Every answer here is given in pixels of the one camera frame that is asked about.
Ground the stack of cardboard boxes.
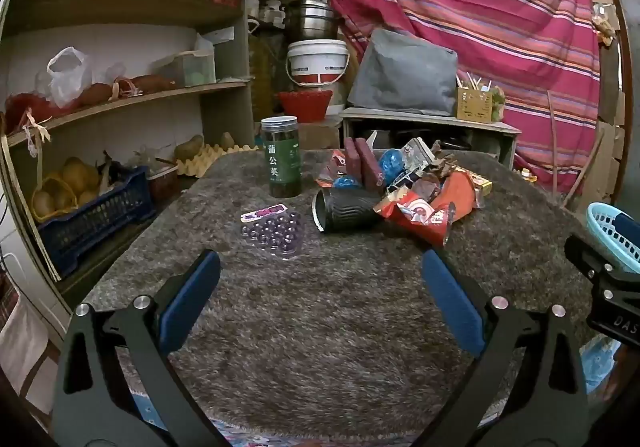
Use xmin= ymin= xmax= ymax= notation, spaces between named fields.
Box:
xmin=575 ymin=0 xmax=628 ymax=208

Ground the red snack wrapper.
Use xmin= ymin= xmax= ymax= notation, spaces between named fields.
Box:
xmin=374 ymin=191 xmax=458 ymax=248

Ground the maroon scouring pad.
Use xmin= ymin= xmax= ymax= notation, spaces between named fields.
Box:
xmin=354 ymin=138 xmax=387 ymax=189
xmin=343 ymin=137 xmax=362 ymax=178

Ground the black ribbed cup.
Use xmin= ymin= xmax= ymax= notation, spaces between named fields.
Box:
xmin=311 ymin=188 xmax=387 ymax=233

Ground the yellow net bag of potatoes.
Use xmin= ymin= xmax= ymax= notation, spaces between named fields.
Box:
xmin=31 ymin=157 xmax=102 ymax=222

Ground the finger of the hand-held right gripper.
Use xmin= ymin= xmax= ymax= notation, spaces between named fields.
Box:
xmin=565 ymin=233 xmax=621 ymax=284

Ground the small wicker box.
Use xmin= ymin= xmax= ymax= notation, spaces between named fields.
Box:
xmin=456 ymin=72 xmax=494 ymax=124

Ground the white plastic bucket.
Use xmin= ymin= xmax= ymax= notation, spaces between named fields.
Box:
xmin=286 ymin=40 xmax=350 ymax=88

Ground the sweet potato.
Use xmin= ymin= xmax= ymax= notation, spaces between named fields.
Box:
xmin=127 ymin=74 xmax=177 ymax=95

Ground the red striped cloth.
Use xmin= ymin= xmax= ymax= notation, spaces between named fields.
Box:
xmin=314 ymin=0 xmax=602 ymax=196

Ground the wooden shelf unit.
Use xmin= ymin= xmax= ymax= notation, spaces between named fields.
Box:
xmin=0 ymin=0 xmax=257 ymax=283

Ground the white plastic bag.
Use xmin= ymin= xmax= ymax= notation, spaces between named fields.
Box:
xmin=47 ymin=46 xmax=94 ymax=109

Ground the red fluted basket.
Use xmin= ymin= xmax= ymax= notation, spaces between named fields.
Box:
xmin=275 ymin=90 xmax=334 ymax=123

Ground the blue plastic crate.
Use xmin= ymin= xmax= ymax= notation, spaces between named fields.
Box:
xmin=35 ymin=166 xmax=157 ymax=279

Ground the purple bead blister pack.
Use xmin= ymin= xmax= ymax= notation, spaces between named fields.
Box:
xmin=240 ymin=202 xmax=305 ymax=261

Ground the light blue plastic basket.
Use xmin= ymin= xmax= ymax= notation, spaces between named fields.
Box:
xmin=586 ymin=202 xmax=640 ymax=274

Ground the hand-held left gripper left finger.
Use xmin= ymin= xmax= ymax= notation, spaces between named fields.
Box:
xmin=52 ymin=249 xmax=236 ymax=447

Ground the red net bag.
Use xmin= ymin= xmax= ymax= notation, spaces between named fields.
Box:
xmin=4 ymin=94 xmax=52 ymax=134

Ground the yellow egg tray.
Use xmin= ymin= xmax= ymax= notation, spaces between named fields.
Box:
xmin=176 ymin=144 xmax=259 ymax=177

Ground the orange cartoon snack bag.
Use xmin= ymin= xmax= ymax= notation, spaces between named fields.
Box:
xmin=316 ymin=150 xmax=351 ymax=189

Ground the brown mesh basket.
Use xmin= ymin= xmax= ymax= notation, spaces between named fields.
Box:
xmin=145 ymin=164 xmax=180 ymax=201

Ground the grey cushion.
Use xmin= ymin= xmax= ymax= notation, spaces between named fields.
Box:
xmin=347 ymin=28 xmax=459 ymax=117

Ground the clear plastic container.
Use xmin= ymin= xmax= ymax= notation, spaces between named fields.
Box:
xmin=159 ymin=50 xmax=217 ymax=88

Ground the large steel pot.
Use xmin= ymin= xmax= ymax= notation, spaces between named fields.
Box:
xmin=281 ymin=0 xmax=341 ymax=42

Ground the brown paper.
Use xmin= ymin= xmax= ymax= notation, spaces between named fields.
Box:
xmin=430 ymin=152 xmax=458 ymax=178

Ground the clear printed snack bag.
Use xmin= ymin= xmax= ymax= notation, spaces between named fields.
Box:
xmin=390 ymin=137 xmax=437 ymax=188

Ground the small wooden cabinet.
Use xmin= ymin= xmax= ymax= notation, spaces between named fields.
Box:
xmin=340 ymin=107 xmax=522 ymax=171

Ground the brown cardboard box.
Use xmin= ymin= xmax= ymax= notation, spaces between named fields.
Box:
xmin=295 ymin=117 xmax=346 ymax=151

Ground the green label jar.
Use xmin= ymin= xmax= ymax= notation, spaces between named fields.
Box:
xmin=261 ymin=116 xmax=302 ymax=199

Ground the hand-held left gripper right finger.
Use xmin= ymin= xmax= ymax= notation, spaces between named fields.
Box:
xmin=415 ymin=249 xmax=588 ymax=447

